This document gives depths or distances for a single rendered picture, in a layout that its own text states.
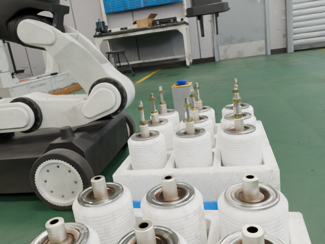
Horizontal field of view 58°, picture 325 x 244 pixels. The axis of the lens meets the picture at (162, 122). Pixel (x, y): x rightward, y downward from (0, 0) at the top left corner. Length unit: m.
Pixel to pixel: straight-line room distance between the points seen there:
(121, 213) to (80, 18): 6.02
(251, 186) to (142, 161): 0.37
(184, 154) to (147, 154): 0.09
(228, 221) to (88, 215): 0.20
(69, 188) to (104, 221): 0.54
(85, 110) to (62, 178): 0.25
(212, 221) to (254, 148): 0.25
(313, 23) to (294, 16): 0.35
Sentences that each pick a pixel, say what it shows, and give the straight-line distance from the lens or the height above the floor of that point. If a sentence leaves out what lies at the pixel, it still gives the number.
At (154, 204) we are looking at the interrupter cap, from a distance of 0.44.
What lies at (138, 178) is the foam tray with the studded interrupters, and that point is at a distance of 0.73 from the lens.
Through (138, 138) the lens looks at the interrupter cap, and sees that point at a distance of 0.75.
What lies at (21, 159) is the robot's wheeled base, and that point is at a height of 0.16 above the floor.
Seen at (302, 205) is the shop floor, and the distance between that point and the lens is 0.92.
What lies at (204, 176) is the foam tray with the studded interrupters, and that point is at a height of 0.17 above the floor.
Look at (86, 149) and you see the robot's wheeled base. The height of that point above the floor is 0.18.
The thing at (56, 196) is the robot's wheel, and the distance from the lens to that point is 1.04.
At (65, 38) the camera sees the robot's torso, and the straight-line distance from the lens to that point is 1.10.
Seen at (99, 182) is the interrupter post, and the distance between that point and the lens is 0.49.
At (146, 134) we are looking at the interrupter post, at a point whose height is 0.26.
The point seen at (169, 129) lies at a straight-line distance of 0.85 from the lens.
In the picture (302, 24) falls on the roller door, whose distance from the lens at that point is 5.95.
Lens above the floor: 0.48
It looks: 15 degrees down
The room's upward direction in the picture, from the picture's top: 8 degrees counter-clockwise
